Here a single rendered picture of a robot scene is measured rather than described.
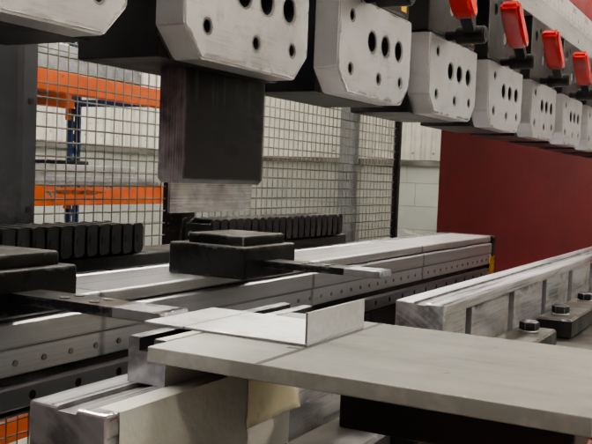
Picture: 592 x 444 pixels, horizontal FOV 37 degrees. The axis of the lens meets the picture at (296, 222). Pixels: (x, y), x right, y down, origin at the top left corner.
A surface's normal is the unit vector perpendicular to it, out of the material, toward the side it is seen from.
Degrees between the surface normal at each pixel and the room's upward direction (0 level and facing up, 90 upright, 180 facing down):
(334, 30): 90
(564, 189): 90
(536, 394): 0
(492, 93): 90
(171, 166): 90
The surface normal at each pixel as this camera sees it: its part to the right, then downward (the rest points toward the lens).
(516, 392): 0.04, -1.00
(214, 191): 0.87, 0.06
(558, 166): -0.48, 0.03
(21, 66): 0.60, 0.07
